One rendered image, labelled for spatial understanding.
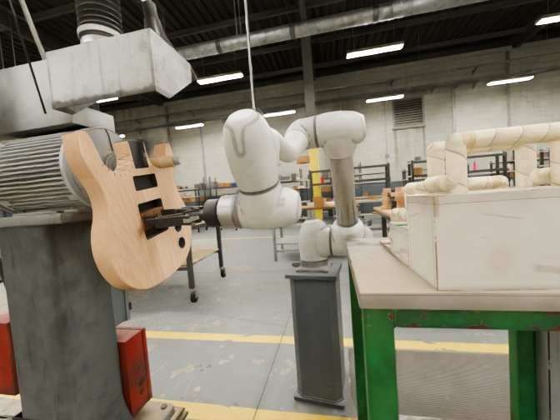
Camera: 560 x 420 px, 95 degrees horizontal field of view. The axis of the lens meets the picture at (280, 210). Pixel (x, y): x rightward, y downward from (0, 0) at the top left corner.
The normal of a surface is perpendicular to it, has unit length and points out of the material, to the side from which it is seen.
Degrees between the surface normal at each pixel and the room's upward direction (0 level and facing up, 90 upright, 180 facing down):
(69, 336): 90
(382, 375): 90
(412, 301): 90
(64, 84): 90
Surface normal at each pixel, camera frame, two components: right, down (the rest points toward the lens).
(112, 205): 0.97, -0.11
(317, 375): -0.32, 0.07
